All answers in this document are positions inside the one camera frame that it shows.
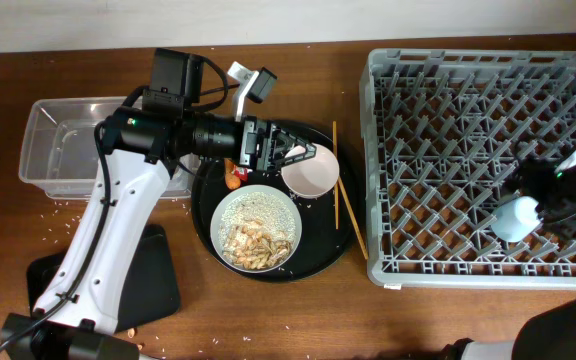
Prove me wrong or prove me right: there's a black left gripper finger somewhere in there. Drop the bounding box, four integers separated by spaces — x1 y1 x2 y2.
272 122 316 151
275 148 316 169

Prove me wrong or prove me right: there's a blue cup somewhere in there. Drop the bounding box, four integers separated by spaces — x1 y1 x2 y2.
491 196 541 243

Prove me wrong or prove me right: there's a wooden chopstick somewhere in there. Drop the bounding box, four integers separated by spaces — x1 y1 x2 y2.
331 120 340 231
337 176 369 261

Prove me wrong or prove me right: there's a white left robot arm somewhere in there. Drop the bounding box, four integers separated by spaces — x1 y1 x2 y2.
0 106 316 359

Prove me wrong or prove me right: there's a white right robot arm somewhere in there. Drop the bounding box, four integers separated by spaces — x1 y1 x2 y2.
398 143 576 359

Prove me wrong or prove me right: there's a grey dishwasher rack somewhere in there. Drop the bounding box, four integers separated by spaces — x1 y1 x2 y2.
359 49 576 290

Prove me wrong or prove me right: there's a red snack wrapper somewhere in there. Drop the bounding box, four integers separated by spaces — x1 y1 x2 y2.
232 166 250 182

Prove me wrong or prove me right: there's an orange carrot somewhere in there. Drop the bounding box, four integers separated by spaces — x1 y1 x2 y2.
224 159 241 190

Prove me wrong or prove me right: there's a round black tray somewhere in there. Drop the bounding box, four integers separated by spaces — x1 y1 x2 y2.
191 119 365 283

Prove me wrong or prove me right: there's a grey bowl with food scraps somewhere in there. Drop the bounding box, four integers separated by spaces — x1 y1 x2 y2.
209 185 303 275

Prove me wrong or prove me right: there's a black rectangular bin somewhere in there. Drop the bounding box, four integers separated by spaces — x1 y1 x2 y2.
25 223 182 334

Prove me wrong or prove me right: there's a clear plastic bin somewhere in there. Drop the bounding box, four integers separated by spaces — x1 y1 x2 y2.
18 95 203 201

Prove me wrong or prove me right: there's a black cable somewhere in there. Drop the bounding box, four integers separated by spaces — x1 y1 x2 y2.
187 54 242 114

